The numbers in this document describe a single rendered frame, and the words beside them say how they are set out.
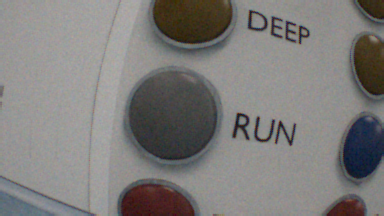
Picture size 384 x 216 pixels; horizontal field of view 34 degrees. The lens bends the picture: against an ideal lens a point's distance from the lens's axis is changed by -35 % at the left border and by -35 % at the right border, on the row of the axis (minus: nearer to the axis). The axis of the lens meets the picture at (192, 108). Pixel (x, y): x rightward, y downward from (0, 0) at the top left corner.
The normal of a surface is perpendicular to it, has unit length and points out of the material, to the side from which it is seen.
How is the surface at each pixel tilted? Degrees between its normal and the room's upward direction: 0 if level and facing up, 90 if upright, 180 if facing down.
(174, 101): 87
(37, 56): 90
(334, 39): 90
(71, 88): 90
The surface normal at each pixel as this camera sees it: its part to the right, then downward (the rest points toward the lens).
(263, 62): -0.08, 0.04
